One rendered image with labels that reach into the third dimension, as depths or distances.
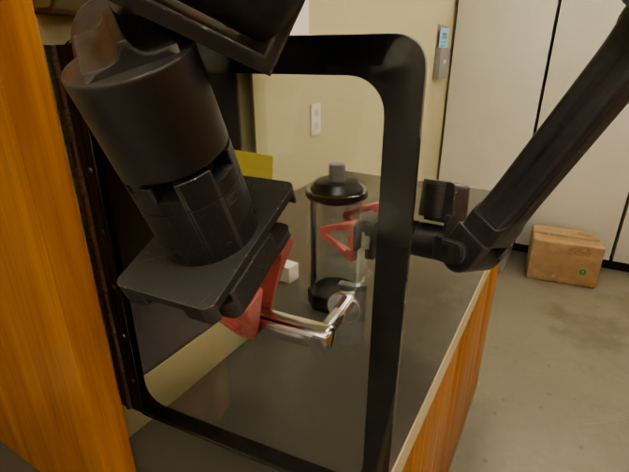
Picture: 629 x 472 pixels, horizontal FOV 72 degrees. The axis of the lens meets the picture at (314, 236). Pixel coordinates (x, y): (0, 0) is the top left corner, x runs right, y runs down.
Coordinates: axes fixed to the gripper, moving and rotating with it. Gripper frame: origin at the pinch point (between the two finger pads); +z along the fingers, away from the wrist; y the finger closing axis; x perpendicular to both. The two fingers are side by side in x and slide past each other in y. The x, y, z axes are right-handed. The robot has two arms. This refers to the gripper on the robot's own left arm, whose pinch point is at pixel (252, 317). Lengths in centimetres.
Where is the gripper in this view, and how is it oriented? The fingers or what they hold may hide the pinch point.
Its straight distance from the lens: 32.6
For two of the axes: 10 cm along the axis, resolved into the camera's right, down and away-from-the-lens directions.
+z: 1.7, 7.0, 7.0
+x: 9.1, 1.7, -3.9
